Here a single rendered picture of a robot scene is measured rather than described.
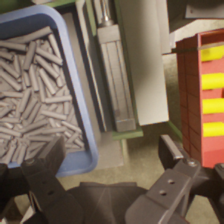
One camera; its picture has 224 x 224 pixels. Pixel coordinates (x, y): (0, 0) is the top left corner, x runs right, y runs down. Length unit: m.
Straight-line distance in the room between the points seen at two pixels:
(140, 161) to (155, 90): 1.35
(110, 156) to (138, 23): 0.38
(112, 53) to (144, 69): 0.11
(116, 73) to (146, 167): 1.50
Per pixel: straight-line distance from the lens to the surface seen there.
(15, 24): 0.44
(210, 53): 0.81
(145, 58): 0.41
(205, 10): 0.56
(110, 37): 0.34
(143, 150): 1.66
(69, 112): 0.46
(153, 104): 0.43
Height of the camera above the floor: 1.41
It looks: 73 degrees down
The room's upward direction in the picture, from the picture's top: 176 degrees counter-clockwise
